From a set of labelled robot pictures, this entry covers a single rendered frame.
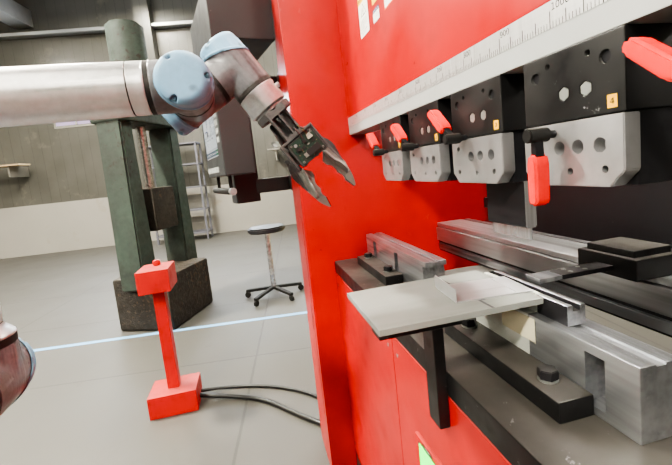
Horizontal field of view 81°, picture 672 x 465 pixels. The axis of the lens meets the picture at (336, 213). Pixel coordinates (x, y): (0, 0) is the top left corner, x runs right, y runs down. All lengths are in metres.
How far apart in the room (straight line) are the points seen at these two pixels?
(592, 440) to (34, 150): 10.72
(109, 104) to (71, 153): 9.85
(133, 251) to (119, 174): 0.63
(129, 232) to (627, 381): 3.40
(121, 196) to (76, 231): 6.96
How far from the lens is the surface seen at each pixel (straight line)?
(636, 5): 0.52
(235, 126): 1.56
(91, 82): 0.62
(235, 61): 0.75
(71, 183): 10.49
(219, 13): 1.69
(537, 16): 0.62
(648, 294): 0.89
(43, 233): 10.89
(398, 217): 1.55
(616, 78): 0.52
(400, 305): 0.65
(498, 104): 0.67
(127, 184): 3.57
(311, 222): 1.46
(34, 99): 0.64
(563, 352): 0.66
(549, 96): 0.59
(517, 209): 0.70
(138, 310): 3.85
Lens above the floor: 1.23
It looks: 7 degrees down
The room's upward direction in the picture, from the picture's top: 6 degrees counter-clockwise
